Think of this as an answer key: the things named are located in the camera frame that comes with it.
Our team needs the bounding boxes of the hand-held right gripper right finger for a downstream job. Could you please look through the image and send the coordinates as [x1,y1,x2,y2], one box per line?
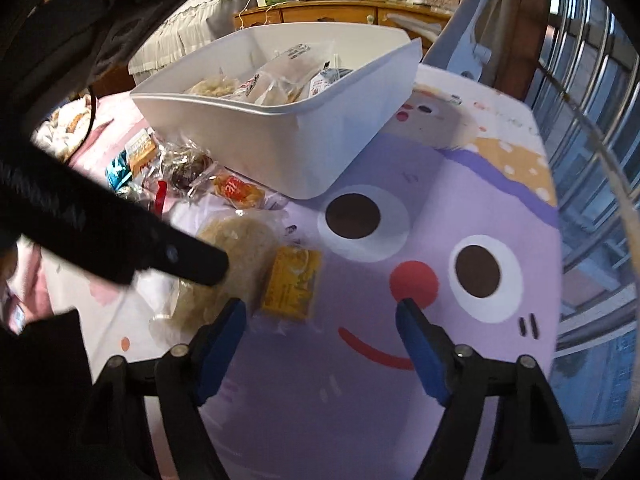
[395,297,583,480]

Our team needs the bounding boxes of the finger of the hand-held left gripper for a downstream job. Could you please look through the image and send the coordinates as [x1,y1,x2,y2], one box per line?
[135,221,231,287]

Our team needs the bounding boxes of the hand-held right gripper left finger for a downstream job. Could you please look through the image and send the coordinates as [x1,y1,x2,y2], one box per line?
[75,297,248,480]

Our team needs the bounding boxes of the clear packet of pale crisps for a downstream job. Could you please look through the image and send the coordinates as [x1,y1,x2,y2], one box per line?
[150,210,283,346]

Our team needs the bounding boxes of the blue snack packet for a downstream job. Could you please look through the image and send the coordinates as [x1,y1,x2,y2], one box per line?
[105,152,133,191]

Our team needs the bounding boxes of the orange-red snack packet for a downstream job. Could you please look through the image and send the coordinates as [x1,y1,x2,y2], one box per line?
[212,172,266,209]

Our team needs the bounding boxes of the clear packet of dark balls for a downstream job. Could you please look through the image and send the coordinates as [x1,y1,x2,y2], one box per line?
[157,142,216,198]

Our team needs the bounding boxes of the small yellow snack packet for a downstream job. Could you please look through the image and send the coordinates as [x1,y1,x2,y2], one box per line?
[260,245,323,323]

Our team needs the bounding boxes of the orange snack packet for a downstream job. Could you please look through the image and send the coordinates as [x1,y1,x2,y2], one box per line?
[122,127,158,173]

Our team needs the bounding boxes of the white plastic bin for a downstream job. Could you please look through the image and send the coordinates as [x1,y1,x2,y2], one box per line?
[129,22,423,201]

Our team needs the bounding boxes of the cartoon printed tablecloth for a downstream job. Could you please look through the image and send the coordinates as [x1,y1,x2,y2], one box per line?
[30,62,561,480]

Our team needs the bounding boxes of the white printed cloth bundle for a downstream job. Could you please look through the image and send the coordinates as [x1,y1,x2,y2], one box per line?
[32,105,96,161]

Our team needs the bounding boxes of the pink blanket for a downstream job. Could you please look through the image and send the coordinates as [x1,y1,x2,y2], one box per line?
[30,92,156,171]

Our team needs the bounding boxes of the person's dark jacket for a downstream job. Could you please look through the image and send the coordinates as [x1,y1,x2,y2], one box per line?
[0,0,201,480]

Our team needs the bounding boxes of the metal window bars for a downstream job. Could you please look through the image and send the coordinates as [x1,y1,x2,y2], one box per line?
[520,0,640,461]

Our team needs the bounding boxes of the wooden desk with drawers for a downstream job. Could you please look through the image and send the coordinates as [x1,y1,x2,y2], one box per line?
[232,0,453,38]

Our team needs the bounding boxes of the grey office chair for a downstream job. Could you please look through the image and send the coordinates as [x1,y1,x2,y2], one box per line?
[387,0,546,81]

